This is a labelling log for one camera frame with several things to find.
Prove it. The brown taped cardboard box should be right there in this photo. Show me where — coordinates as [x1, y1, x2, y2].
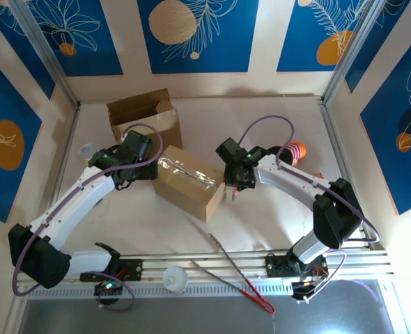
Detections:
[107, 88, 185, 151]
[152, 145, 228, 223]

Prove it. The small printed yellow can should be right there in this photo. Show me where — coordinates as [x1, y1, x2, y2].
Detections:
[79, 143, 100, 164]

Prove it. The orange striped cup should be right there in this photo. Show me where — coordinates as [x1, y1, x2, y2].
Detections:
[267, 140, 307, 167]

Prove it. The white lidded cup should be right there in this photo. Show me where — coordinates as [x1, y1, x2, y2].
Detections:
[162, 266, 188, 293]

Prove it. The grey metal panel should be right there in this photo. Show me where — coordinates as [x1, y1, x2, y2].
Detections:
[17, 278, 410, 334]

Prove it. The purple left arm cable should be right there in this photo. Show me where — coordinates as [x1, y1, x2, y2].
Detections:
[13, 123, 164, 312]

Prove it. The metal tongs red handle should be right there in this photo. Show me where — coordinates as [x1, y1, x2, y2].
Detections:
[190, 232, 276, 315]

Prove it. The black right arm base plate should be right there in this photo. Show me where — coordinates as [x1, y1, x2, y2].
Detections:
[265, 253, 328, 278]

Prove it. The aluminium table edge rail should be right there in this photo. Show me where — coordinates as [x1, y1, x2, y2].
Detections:
[12, 247, 394, 289]

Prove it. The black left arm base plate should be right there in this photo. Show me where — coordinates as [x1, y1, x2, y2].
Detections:
[79, 257, 144, 282]

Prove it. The white slotted cable duct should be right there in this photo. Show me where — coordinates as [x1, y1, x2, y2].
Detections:
[27, 282, 297, 301]

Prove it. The blue floral wall panel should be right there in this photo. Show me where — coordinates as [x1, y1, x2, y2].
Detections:
[137, 0, 261, 74]
[360, 33, 411, 216]
[0, 48, 43, 224]
[27, 0, 125, 77]
[276, 0, 373, 73]
[344, 0, 411, 94]
[0, 5, 56, 101]

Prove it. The small electronics board with wires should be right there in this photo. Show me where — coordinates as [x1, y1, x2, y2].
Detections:
[93, 280, 123, 296]
[291, 274, 329, 304]

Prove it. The aluminium frame post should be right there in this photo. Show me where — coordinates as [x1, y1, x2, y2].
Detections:
[320, 0, 391, 105]
[8, 0, 82, 107]

